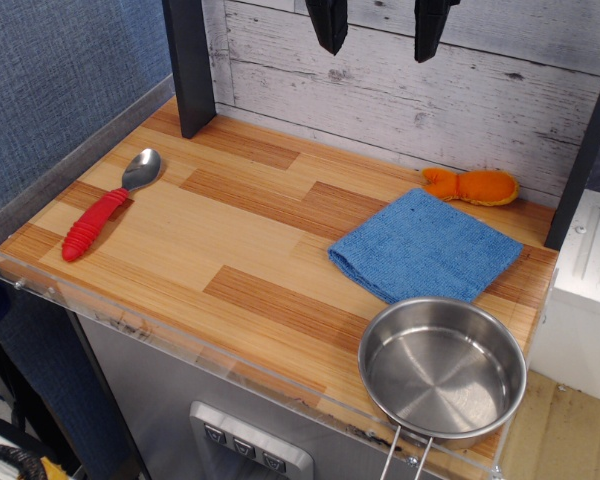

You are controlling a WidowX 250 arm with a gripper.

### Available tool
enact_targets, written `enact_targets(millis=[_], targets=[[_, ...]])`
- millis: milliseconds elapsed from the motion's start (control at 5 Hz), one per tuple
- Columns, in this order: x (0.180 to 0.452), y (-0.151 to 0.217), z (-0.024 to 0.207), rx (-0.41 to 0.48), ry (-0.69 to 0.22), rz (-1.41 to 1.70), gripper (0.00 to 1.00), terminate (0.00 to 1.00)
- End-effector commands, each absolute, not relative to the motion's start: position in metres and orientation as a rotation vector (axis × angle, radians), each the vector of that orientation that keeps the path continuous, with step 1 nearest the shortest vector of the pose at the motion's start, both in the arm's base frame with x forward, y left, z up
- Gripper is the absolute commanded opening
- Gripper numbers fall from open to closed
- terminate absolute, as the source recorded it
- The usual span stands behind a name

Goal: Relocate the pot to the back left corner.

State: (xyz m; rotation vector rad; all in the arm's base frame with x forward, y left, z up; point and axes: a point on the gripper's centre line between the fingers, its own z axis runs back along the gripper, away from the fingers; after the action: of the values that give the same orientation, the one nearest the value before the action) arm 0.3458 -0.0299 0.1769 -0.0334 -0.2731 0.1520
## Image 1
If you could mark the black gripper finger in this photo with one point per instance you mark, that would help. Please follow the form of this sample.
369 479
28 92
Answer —
430 21
330 22

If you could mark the stainless steel pot with handle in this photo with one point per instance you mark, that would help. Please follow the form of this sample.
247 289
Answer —
443 371

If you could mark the orange plush fish toy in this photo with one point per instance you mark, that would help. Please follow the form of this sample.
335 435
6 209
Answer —
483 188

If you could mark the blue folded cloth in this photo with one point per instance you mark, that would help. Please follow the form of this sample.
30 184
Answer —
420 246

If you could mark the clear acrylic edge guard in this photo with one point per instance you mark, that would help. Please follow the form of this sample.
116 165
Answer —
264 354

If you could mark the silver control panel with buttons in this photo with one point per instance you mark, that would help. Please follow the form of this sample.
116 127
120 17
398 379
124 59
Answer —
221 429

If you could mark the red handled metal spoon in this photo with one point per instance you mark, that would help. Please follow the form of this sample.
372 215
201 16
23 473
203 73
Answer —
142 171

